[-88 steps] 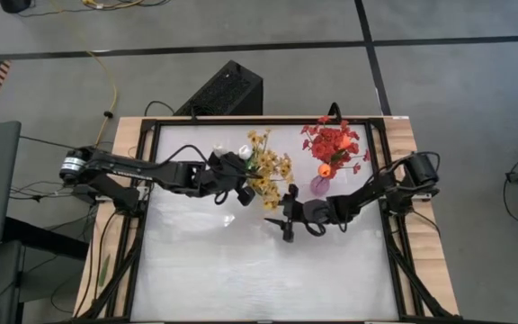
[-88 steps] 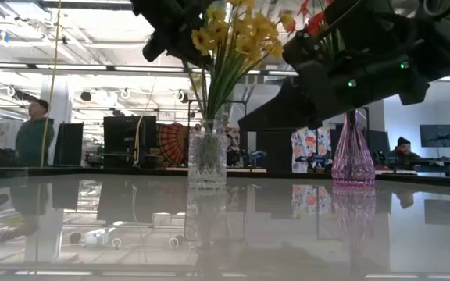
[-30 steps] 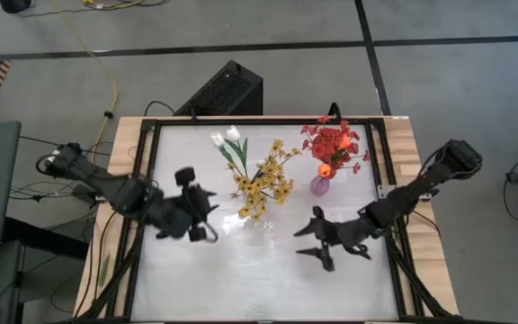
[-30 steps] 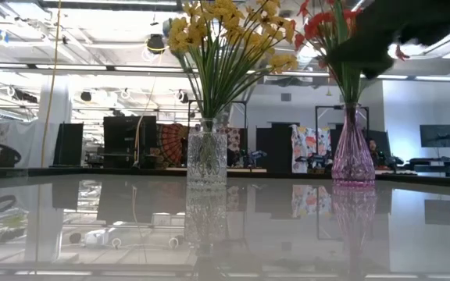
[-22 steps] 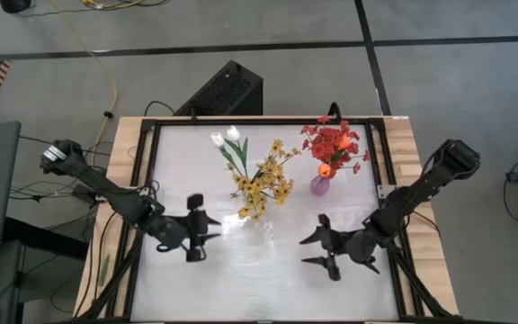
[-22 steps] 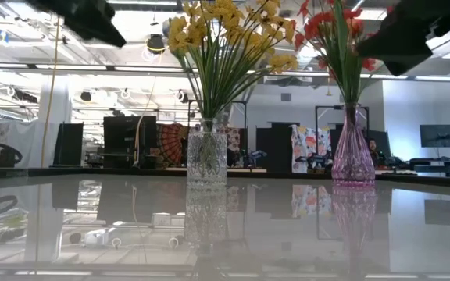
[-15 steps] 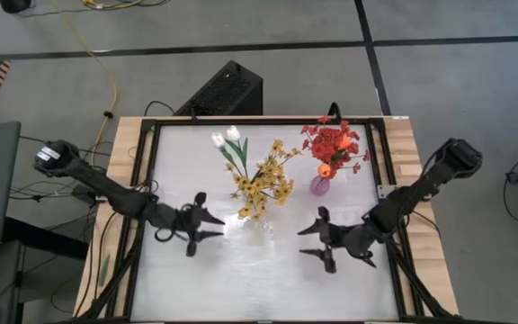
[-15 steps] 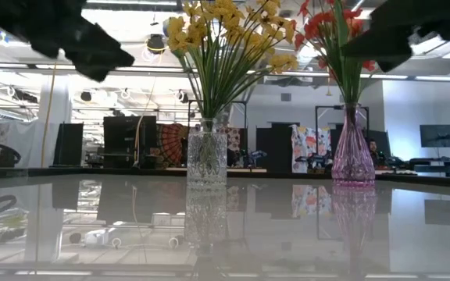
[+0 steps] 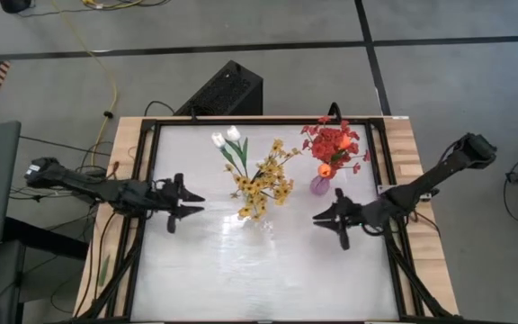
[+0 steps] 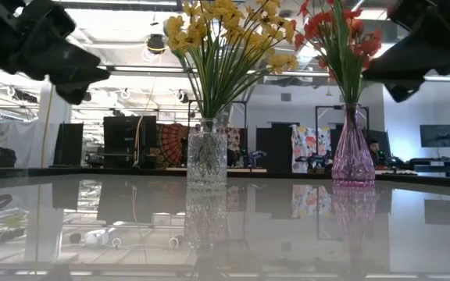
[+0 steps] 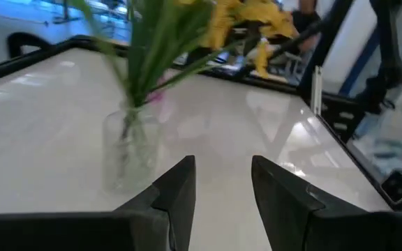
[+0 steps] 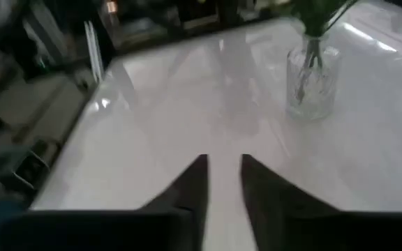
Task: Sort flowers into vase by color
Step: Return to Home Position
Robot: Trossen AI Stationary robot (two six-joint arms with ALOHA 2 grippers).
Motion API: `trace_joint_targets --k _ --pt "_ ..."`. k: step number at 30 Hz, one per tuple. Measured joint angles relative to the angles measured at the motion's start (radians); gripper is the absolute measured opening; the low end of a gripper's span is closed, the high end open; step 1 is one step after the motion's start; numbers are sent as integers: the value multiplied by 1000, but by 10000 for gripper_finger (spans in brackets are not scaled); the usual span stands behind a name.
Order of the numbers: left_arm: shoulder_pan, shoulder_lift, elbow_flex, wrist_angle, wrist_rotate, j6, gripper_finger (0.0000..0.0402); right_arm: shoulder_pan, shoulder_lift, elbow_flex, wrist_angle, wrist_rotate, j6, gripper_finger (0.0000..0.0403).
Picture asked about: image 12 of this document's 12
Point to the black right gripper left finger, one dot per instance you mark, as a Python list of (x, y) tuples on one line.
[(187, 216)]

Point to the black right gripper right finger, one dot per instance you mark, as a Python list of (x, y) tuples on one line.
[(284, 223)]

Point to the clear glass vase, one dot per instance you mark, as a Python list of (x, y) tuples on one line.
[(326, 90)]

